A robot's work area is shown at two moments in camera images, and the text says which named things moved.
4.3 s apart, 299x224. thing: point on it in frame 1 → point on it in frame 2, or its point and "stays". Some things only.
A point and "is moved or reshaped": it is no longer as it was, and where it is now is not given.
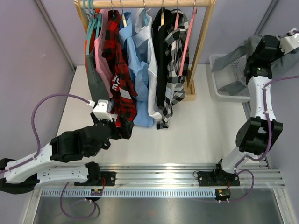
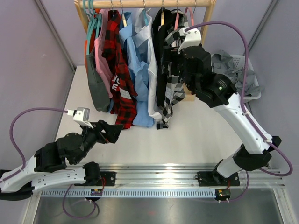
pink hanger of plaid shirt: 177,21 stays
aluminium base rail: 220,180 stays
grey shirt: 286,65 is moved or reshaped
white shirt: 143,37 stays
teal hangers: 95,22 stays
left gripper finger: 125,131 → 113,132
